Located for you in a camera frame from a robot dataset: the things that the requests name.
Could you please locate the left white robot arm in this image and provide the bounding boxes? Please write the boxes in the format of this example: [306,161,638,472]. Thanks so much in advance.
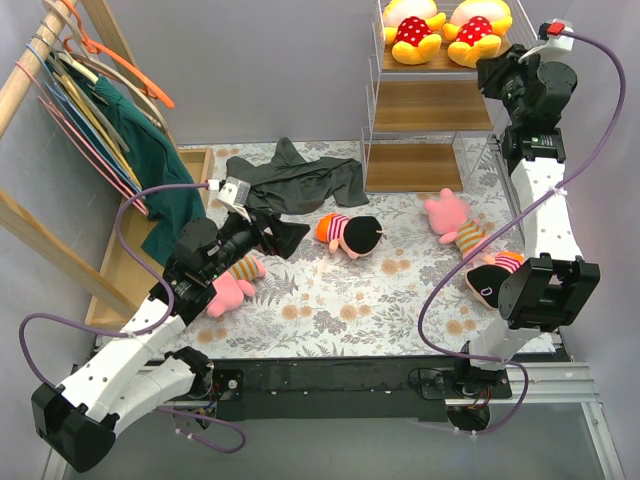
[31,211,310,473]

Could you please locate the black-haired doll striped shirt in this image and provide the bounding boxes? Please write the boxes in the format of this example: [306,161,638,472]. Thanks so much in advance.
[315,213,383,259]

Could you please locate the wire and wood shelf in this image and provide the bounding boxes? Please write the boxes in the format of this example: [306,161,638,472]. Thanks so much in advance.
[360,0,539,194]

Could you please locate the yellow frog plush small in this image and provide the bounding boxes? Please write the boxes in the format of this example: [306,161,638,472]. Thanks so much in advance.
[442,0,513,68]

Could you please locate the floral table mat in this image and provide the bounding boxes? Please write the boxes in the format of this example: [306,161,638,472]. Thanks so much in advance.
[97,138,556,360]

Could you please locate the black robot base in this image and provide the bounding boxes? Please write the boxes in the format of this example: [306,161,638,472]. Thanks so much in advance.
[134,353,541,431]

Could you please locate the yellow hanger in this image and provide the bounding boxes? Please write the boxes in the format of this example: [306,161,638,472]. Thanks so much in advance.
[54,73,141,190]

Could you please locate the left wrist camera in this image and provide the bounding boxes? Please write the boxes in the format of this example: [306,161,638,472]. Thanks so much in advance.
[207,177,251,221]

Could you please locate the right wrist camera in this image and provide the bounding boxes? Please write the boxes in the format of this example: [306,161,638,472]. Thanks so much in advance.
[518,19,574,64]

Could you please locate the orange hanger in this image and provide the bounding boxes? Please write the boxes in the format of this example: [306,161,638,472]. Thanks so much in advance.
[62,0,175,109]

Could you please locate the wooden clothes rack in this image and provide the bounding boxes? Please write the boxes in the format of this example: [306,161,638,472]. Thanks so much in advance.
[0,0,216,331]

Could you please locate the yellow frog plush big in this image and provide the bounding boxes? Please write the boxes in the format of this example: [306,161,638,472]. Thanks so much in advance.
[382,0,447,66]

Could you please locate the dark grey cloth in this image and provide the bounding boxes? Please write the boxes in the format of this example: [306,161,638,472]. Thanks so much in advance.
[226,137,369,215]

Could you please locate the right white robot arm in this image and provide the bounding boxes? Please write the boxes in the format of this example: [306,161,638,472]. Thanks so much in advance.
[452,44,600,398]

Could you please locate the green shirt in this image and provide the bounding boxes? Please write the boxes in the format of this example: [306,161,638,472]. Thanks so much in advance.
[71,73,206,265]

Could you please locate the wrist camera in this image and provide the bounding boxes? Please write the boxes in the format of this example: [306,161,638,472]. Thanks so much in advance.
[207,177,251,221]
[518,19,574,64]

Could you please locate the black-haired doll right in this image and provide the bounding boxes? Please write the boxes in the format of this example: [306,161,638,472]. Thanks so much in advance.
[465,251,525,309]

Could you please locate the grey hanger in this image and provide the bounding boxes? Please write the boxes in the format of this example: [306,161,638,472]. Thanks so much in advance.
[52,49,130,152]

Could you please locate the pink hanger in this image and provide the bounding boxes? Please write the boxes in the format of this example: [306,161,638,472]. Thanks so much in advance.
[15,61,134,200]

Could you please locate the blue hanger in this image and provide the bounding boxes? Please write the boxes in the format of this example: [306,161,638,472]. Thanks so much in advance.
[39,50,141,194]

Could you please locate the pink pig plush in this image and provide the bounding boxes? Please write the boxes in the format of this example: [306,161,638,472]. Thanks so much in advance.
[206,255,266,318]
[424,188,488,259]

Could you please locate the beige hanger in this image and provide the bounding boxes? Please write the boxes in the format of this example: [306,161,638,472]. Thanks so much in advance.
[43,1,172,139]

